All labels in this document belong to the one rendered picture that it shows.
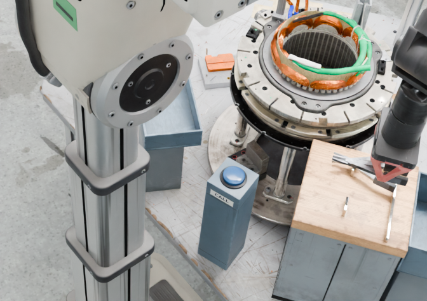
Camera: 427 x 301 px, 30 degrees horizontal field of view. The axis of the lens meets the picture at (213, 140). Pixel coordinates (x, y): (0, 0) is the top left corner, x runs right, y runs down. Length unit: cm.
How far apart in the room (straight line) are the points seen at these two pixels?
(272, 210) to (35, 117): 139
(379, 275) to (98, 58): 74
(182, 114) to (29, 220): 119
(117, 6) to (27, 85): 216
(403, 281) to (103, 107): 75
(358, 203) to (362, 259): 10
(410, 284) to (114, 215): 57
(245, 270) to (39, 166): 127
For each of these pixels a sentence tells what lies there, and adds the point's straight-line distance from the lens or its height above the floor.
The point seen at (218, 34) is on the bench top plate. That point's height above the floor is 78.
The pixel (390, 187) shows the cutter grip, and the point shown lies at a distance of 143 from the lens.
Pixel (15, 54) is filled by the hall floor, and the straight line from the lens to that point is 313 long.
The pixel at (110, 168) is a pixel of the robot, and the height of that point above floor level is 119.
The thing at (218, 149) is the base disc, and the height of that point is 80.
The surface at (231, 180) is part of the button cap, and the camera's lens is 143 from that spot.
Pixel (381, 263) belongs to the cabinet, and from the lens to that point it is 145.
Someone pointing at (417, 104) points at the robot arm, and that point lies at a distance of 116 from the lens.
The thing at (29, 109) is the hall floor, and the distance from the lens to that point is 293.
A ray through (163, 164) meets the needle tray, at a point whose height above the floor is 88.
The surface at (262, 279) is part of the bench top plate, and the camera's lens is 164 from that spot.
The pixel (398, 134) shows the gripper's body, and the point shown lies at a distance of 121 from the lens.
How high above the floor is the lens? 220
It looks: 51 degrees down
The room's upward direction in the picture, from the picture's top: 8 degrees clockwise
